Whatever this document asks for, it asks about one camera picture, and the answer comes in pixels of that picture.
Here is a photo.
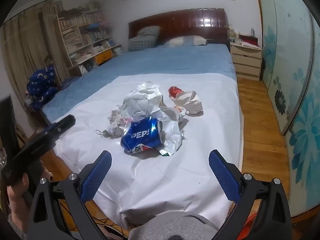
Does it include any bed with blue sheet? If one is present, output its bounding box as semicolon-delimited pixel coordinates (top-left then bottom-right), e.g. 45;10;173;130
40;44;245;173

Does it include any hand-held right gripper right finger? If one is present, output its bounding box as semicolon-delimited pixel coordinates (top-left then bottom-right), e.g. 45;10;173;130
208;149;293;240

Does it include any white bag with red print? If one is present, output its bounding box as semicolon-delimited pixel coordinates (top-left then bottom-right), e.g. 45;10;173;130
160;105;187;125

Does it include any crushed blue soda can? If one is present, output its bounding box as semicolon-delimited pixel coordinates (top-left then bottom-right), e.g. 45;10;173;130
121;116;163;156

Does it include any orange object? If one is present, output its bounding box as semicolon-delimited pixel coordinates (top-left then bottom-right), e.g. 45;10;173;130
236;212;261;240

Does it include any person's grey trouser leg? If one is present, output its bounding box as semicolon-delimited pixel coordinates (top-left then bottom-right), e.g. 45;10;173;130
127;211;220;240

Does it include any crumpled white tissue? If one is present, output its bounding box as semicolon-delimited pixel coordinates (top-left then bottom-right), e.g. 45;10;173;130
96;106;133;139

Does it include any beige curtain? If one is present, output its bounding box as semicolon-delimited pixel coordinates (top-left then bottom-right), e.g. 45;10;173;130
0;1;64;133

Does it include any orange storage box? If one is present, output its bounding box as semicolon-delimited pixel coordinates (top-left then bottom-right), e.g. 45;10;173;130
96;50;112;64

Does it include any dark wooden headboard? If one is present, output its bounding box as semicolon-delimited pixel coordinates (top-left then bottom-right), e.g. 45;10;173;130
128;8;231;52

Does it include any silver plastic bag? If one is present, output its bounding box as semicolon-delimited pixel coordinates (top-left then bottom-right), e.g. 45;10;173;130
122;81;163;121

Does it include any person's left hand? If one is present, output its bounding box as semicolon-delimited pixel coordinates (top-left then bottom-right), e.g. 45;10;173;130
6;172;32;233

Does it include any silver foil wrapper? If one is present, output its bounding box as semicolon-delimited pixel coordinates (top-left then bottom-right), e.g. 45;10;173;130
159;119;186;157

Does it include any wooden bookshelf with books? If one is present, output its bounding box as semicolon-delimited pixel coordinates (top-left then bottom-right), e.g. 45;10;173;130
56;2;123;77

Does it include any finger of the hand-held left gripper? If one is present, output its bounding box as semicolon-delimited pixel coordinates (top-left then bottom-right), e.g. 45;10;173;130
0;94;22;163
14;115;76;161

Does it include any curtain rod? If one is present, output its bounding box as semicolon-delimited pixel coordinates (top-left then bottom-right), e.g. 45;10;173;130
5;0;96;22

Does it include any red box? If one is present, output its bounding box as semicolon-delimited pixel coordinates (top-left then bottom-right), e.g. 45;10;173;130
239;35;259;47

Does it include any white bed cover sheet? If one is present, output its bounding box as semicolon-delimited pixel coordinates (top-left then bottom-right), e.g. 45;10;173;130
54;73;243;230

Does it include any white and blue pillow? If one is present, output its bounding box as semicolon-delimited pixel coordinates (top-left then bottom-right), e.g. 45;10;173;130
164;35;208;47

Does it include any light wooden nightstand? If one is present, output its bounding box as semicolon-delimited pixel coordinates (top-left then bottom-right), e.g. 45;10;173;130
230;42;263;81

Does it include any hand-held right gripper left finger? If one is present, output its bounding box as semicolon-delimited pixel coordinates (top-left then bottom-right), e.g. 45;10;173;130
26;150;112;240

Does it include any floral sliding wardrobe door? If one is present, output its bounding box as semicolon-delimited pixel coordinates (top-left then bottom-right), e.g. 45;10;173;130
282;12;320;212
255;0;315;136

